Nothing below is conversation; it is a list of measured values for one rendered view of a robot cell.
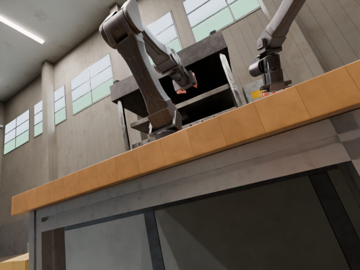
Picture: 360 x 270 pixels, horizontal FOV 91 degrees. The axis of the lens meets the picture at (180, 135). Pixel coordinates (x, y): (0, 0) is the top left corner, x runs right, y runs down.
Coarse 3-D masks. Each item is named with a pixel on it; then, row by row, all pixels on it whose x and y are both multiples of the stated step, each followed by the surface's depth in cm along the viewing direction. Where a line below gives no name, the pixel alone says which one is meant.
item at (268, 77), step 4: (276, 68) 66; (280, 68) 66; (268, 72) 67; (272, 72) 66; (276, 72) 66; (280, 72) 66; (268, 76) 67; (272, 76) 66; (276, 76) 66; (280, 76) 66; (268, 80) 68; (272, 80) 67; (276, 80) 66; (280, 80) 66; (288, 80) 64; (268, 84) 68; (272, 84) 66; (276, 84) 66; (284, 84) 66; (288, 84) 68; (260, 88) 71; (264, 88) 68
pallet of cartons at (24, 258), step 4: (20, 256) 239; (24, 256) 231; (28, 256) 221; (8, 260) 229; (12, 260) 220; (16, 260) 212; (20, 260) 205; (24, 260) 200; (28, 260) 201; (0, 264) 227; (4, 264) 222; (8, 264) 219; (12, 264) 214; (16, 264) 209; (20, 264) 203; (24, 264) 198; (28, 264) 200; (0, 268) 226; (4, 268) 221; (8, 268) 217; (12, 268) 213; (16, 268) 208; (20, 268) 202; (24, 268) 197; (28, 268) 199
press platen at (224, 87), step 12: (204, 96) 170; (216, 96) 173; (228, 96) 180; (180, 108) 179; (192, 108) 186; (204, 108) 193; (216, 108) 201; (228, 108) 210; (144, 120) 190; (192, 120) 218; (144, 132) 219
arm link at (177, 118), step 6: (174, 114) 47; (180, 114) 51; (174, 120) 46; (180, 120) 49; (150, 126) 50; (168, 126) 45; (174, 126) 45; (180, 126) 47; (150, 132) 48; (156, 132) 47
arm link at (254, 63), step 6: (258, 42) 67; (264, 42) 65; (258, 48) 67; (264, 48) 65; (264, 54) 69; (252, 60) 75; (258, 60) 72; (252, 66) 74; (258, 66) 71; (252, 72) 75; (258, 72) 73; (264, 72) 72
